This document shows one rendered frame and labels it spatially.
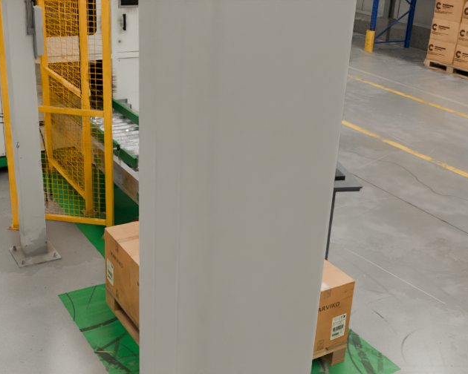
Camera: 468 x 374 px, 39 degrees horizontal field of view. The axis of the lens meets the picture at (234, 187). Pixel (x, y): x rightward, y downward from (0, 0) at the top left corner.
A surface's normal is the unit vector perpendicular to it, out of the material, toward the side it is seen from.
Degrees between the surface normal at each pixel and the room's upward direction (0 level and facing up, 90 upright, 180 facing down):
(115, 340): 0
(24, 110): 90
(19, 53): 90
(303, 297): 90
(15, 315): 0
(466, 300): 0
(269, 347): 90
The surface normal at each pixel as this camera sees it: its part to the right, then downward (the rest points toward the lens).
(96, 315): 0.05, -0.92
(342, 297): 0.53, 0.36
